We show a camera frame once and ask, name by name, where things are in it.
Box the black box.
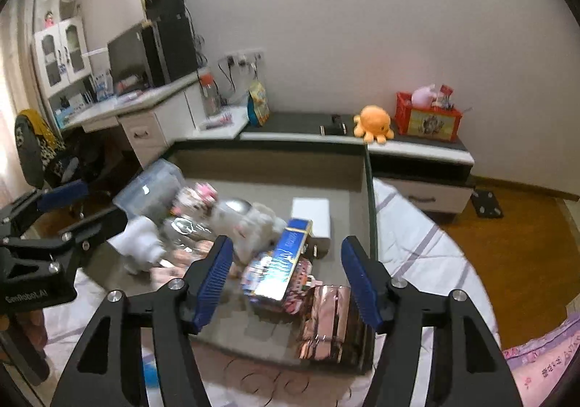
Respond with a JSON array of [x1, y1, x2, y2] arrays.
[[144, 0, 186, 21]]

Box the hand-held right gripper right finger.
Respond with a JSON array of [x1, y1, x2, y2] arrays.
[[340, 235, 526, 407]]

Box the white wall socket strip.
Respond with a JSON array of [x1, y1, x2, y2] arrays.
[[217, 50, 265, 69]]

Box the low white dark-top cabinet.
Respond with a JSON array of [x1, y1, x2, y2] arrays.
[[239, 111, 476, 226]]

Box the pink quilt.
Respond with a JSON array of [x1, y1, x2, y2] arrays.
[[502, 312, 580, 407]]

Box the light curtain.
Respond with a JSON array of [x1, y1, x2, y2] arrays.
[[0, 3, 39, 208]]

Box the orange octopus plush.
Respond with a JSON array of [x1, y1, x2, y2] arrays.
[[352, 105, 396, 145]]

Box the blue rectangular box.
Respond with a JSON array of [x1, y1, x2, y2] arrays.
[[240, 217, 314, 304]]

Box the rose gold shiny box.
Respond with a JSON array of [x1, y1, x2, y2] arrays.
[[297, 284, 374, 365]]

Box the black floor scale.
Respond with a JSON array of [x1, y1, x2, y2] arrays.
[[470, 189, 505, 220]]

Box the chair with yellow cloth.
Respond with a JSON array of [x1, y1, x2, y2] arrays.
[[13, 109, 114, 217]]

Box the white glass door cabinet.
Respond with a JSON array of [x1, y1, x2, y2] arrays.
[[33, 17, 91, 95]]

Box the thin black hair ties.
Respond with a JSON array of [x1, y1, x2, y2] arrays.
[[225, 356, 311, 396]]

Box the small black item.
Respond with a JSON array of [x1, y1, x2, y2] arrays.
[[318, 114, 349, 136]]

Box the black computer monitor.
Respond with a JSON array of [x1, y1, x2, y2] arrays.
[[107, 22, 152, 88]]

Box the white desk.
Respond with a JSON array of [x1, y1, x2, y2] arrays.
[[59, 71, 209, 169]]

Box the clear plastic container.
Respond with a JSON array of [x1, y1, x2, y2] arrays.
[[112, 159, 186, 222]]

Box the black computer tower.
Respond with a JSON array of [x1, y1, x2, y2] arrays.
[[141, 17, 200, 88]]

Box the blue yellow snack bag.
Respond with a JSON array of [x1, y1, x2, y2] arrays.
[[246, 81, 271, 127]]

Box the white plastic bottle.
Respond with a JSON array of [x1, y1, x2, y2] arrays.
[[108, 215, 167, 275]]

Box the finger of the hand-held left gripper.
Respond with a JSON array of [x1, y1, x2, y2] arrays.
[[0, 206, 131, 275], [0, 179, 112, 236]]

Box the orange lid jar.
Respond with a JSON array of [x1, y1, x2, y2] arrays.
[[199, 74, 224, 118]]

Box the pink storage box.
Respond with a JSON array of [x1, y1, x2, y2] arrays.
[[154, 139, 379, 376]]

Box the person's left hand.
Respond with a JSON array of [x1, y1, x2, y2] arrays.
[[16, 311, 48, 349]]

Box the small pink block figure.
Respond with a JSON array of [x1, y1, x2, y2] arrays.
[[171, 181, 218, 219]]

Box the white plush toy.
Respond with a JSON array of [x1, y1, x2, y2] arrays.
[[211, 197, 290, 263]]

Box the red packets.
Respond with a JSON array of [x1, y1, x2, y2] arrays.
[[435, 84, 456, 109]]

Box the red printed crate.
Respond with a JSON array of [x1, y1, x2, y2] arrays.
[[395, 92, 464, 143]]

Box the pink plush toy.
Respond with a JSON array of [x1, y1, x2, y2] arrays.
[[411, 84, 436, 109]]

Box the white charger plug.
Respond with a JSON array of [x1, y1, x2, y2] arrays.
[[291, 197, 332, 239]]

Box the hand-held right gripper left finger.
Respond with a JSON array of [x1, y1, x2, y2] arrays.
[[49, 235, 235, 407]]

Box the row of desk supplies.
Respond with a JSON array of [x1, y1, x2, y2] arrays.
[[86, 70, 114, 102]]

